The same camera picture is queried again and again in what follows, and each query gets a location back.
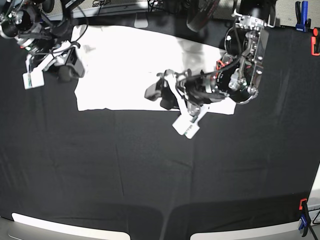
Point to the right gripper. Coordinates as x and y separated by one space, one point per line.
69 67

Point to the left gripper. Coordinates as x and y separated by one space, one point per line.
188 89

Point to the white graphic t-shirt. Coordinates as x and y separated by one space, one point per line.
121 62

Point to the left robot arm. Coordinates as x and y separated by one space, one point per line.
237 73

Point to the black table cloth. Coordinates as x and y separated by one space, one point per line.
129 170

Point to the blue clamp far right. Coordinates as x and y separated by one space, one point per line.
301 11

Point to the red black clamp far right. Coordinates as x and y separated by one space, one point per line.
315 42

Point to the red blue clamp near right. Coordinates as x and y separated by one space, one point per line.
304 217

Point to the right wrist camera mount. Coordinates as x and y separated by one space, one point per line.
37 63

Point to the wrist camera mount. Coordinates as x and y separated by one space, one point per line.
187 123
37 63

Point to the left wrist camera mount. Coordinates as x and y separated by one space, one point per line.
187 123

